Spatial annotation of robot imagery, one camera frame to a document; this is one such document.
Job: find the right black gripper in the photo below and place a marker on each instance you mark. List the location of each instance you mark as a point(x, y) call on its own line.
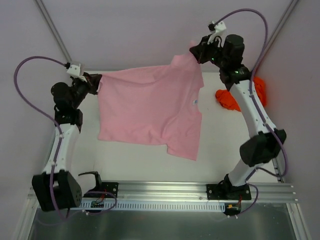
point(200, 53)

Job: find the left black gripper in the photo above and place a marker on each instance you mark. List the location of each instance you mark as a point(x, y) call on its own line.
point(92, 83)

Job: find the pink t shirt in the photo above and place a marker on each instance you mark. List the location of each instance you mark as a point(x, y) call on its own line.
point(154, 105)

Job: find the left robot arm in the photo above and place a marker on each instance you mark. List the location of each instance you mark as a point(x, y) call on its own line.
point(56, 188)

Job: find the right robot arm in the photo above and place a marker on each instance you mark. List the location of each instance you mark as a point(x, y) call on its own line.
point(265, 140)

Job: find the orange t shirt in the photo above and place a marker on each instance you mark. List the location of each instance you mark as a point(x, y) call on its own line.
point(227, 101)

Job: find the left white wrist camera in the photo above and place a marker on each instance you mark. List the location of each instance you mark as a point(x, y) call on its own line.
point(75, 70)

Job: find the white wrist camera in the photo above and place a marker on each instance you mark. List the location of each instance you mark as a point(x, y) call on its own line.
point(216, 30)
point(75, 70)

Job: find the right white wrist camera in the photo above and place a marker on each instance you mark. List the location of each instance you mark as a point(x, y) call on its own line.
point(216, 30)

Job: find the right aluminium frame post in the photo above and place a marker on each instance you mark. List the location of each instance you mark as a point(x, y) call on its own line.
point(279, 26)

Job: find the aluminium frame post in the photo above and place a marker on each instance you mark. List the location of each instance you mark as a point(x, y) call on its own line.
point(52, 28)
point(279, 26)

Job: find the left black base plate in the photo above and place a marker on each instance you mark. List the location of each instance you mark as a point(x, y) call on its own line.
point(109, 187)

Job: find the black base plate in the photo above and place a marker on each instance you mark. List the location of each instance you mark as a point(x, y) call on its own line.
point(109, 187)
point(224, 192)

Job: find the left aluminium frame post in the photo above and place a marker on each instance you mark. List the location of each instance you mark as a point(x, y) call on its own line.
point(52, 28)

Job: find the slotted cable duct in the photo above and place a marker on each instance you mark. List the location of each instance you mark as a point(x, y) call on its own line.
point(175, 206)

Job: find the aluminium mounting rail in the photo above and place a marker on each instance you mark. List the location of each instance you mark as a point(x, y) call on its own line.
point(197, 191)

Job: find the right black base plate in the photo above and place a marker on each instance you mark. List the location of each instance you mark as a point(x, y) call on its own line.
point(224, 192)

